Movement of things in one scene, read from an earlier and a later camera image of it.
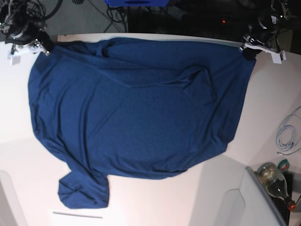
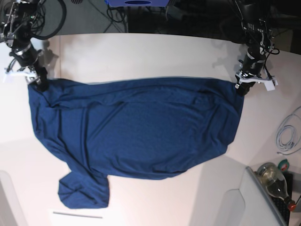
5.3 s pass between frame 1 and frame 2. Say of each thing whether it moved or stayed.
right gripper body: moved
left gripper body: moved
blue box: stayed
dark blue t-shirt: moved
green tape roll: stayed
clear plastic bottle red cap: stayed
